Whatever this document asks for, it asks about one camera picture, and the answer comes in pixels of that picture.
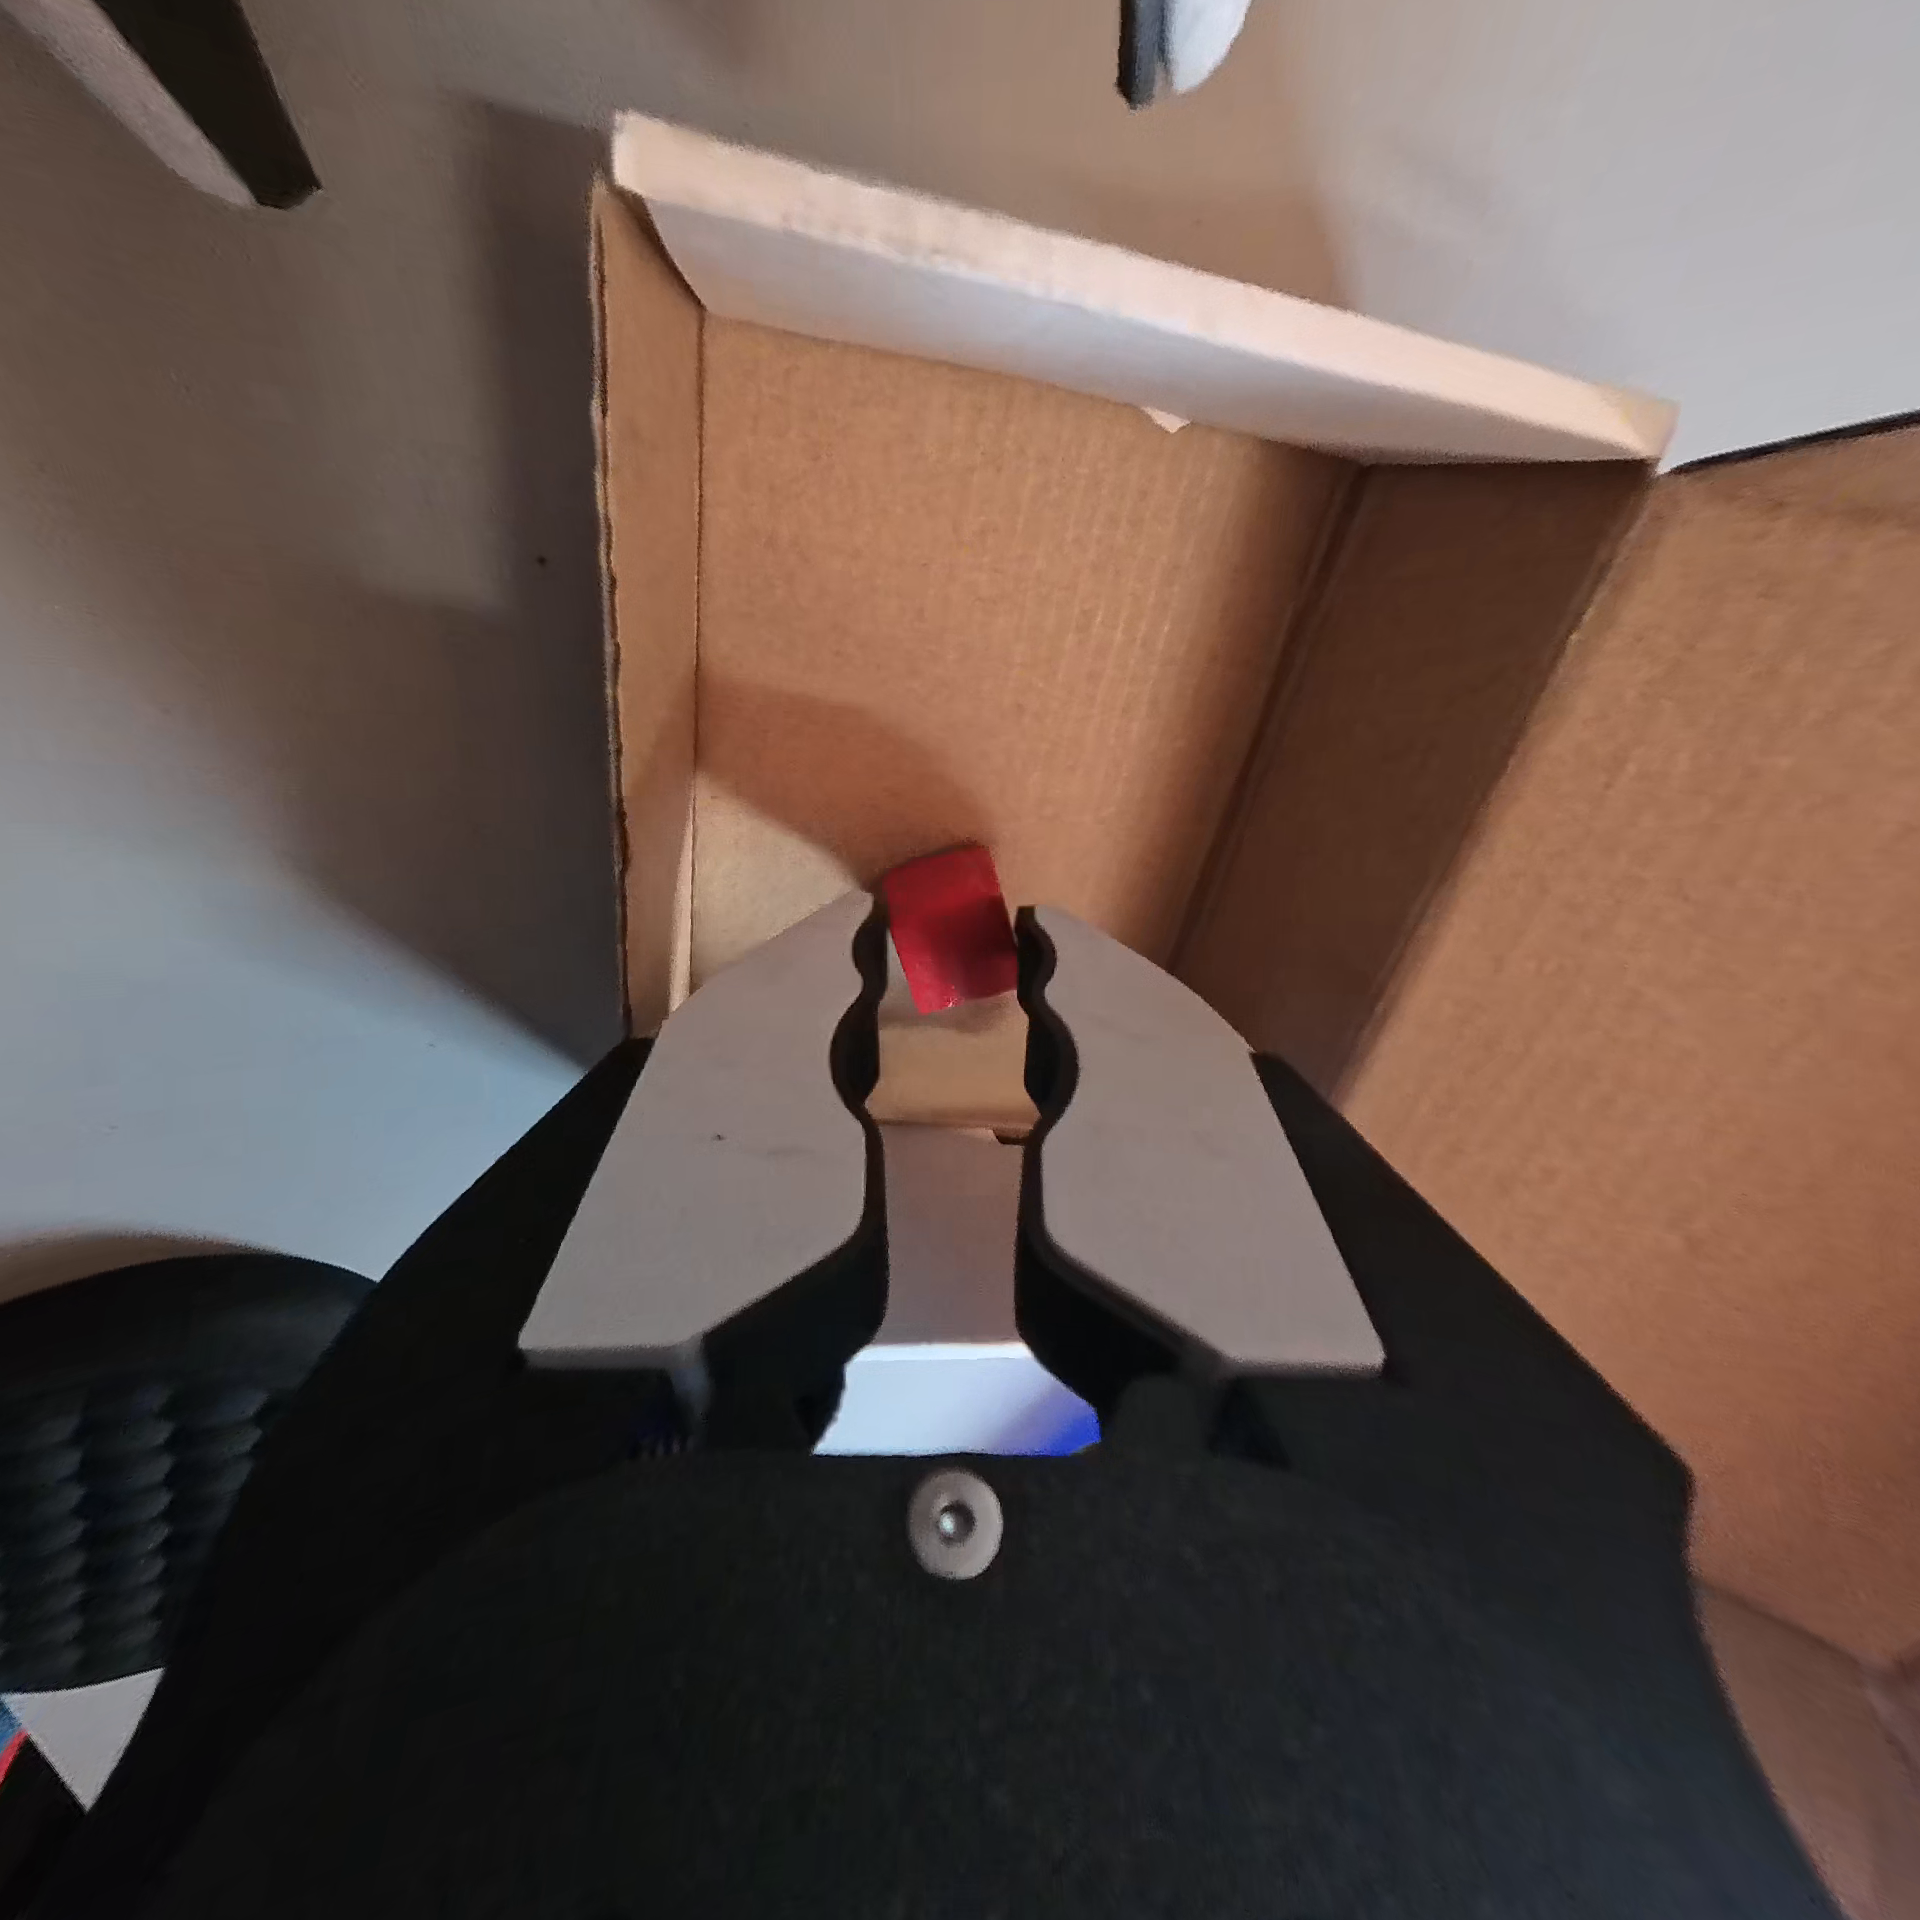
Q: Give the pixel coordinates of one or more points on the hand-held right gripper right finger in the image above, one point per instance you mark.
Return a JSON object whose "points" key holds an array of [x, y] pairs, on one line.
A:
{"points": [[1201, 1186]]}

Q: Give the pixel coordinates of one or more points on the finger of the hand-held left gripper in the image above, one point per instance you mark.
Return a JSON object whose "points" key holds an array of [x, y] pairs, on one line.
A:
{"points": [[179, 73], [1193, 38]]}

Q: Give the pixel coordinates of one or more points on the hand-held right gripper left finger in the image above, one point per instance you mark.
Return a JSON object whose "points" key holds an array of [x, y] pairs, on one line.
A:
{"points": [[703, 1170]]}

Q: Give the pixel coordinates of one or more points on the red cube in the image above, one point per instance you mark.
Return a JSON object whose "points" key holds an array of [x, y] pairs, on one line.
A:
{"points": [[941, 929]]}

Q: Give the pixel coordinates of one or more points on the white cardboard box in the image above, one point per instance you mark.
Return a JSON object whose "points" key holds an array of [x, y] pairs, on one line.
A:
{"points": [[975, 600]]}

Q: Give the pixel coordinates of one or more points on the blue plastic bin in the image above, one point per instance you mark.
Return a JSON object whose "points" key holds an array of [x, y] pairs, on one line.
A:
{"points": [[1067, 1425]]}

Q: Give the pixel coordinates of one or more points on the black textured pad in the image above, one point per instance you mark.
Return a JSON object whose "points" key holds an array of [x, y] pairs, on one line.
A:
{"points": [[135, 1468]]}

